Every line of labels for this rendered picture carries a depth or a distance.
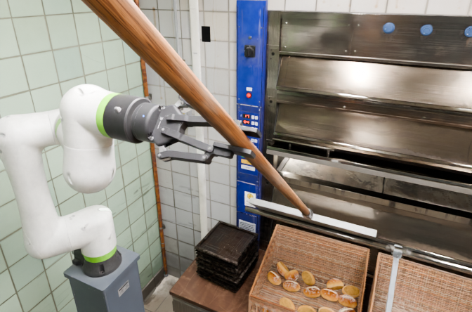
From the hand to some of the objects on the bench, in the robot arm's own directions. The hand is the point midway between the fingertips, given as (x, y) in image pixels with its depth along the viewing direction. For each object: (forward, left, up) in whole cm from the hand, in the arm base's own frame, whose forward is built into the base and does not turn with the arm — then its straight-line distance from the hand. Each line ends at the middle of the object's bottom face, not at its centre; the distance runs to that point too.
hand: (237, 140), depth 58 cm
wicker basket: (0, +96, -138) cm, 168 cm away
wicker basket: (+59, +95, -138) cm, 178 cm away
